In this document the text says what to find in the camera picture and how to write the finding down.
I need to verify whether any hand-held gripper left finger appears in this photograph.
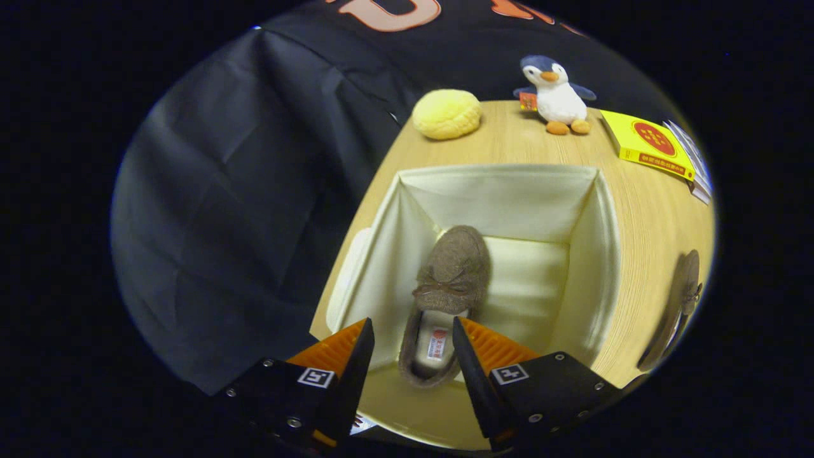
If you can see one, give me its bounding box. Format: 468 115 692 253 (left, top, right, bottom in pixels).
213 318 376 454

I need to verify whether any beige fabric storage box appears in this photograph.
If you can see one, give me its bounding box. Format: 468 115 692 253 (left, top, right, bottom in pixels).
310 163 623 451

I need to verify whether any yellow book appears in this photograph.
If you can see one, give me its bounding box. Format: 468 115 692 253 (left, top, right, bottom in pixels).
600 109 696 183

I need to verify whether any yellow plush bun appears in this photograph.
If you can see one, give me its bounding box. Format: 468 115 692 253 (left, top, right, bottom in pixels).
411 88 483 141

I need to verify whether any brown fuzzy slipper shoe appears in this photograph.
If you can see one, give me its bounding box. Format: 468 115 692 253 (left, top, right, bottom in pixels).
399 225 492 390
638 249 704 373

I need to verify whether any penguin plush toy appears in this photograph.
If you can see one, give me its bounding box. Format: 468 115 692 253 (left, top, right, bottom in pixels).
513 54 598 135

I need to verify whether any black backdrop cloth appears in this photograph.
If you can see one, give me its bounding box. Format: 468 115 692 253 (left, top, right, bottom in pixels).
111 0 687 395

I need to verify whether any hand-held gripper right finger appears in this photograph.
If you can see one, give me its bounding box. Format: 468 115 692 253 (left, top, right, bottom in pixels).
452 316 627 449

